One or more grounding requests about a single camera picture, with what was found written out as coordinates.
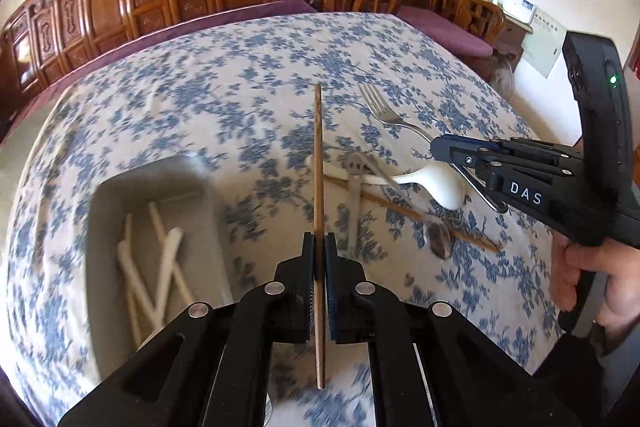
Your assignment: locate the grey metal tray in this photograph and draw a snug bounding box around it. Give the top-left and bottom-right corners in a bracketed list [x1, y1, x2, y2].
[85, 155, 233, 378]

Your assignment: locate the stainless steel fork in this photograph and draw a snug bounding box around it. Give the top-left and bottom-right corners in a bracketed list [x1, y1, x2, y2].
[357, 82, 509, 214]

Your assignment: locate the white router device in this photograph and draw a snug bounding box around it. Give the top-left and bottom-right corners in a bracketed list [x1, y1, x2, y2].
[498, 0, 536, 24]

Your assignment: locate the white wall distribution box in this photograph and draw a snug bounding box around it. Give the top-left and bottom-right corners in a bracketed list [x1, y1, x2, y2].
[523, 6, 566, 78]

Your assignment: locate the purple sofa cushion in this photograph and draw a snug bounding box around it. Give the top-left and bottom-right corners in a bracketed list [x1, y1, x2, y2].
[1, 0, 317, 143]

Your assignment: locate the white plastic fork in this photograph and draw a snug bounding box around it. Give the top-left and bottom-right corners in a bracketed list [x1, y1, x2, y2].
[117, 239, 163, 332]

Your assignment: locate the person's right hand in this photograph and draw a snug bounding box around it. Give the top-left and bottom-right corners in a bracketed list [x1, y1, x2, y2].
[550, 232, 639, 339]

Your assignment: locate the blue floral tablecloth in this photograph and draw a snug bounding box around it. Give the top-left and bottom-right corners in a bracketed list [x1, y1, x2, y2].
[1, 13, 560, 426]

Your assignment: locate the wooden side cabinet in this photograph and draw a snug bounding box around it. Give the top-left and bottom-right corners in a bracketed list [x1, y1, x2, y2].
[492, 16, 533, 70]

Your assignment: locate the stainless steel smiley spoon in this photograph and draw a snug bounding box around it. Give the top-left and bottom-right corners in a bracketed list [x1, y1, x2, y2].
[346, 152, 451, 259]

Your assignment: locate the purple armchair cushion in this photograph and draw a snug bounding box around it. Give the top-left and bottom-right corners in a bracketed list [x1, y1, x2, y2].
[397, 5, 492, 57]

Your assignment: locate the white ceramic soup spoon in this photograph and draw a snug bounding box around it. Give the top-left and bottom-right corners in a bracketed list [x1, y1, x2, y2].
[323, 161, 466, 210]

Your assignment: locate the light wooden chopstick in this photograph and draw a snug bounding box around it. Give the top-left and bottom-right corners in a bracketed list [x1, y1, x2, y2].
[148, 202, 194, 313]
[124, 213, 142, 348]

